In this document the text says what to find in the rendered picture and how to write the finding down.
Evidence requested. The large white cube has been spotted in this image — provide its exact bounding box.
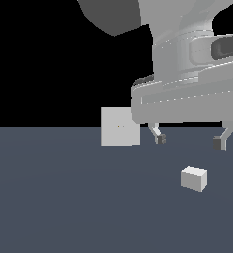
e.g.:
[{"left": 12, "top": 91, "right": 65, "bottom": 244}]
[{"left": 100, "top": 106, "right": 141, "bottom": 148}]

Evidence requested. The white box charger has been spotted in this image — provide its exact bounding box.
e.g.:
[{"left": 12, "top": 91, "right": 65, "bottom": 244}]
[{"left": 180, "top": 165, "right": 208, "bottom": 193}]

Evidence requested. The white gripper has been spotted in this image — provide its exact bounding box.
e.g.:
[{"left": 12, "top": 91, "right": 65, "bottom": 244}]
[{"left": 130, "top": 61, "right": 233, "bottom": 152}]

